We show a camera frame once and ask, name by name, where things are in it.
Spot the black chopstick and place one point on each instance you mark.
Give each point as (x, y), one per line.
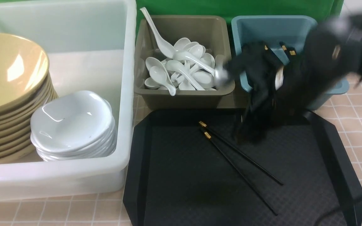
(249, 183)
(237, 150)

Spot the large white plastic tub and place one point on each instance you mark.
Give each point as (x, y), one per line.
(90, 45)

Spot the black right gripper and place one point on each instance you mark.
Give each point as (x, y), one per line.
(278, 91)

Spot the black serving tray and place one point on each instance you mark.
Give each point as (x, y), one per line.
(176, 177)

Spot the white spoon leaning on bin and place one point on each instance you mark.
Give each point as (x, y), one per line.
(166, 48)

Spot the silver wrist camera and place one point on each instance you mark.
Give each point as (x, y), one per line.
(222, 77)

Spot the brown spoon bin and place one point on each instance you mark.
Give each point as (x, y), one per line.
(210, 31)

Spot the stack of yellow bowls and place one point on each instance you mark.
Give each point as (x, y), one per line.
(15, 127)

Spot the stack of white dishes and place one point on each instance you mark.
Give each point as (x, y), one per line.
(76, 126)

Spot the green cloth backdrop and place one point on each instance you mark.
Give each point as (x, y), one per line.
(228, 9)

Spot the yellow noodle bowl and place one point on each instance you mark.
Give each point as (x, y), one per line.
(24, 65)

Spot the pile of white spoons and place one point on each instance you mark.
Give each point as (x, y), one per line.
(188, 75)

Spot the blue chopstick bin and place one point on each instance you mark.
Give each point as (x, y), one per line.
(294, 31)

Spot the bundle of black chopsticks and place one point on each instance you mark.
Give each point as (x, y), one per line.
(281, 54)

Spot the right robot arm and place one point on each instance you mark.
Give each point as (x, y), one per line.
(332, 50)

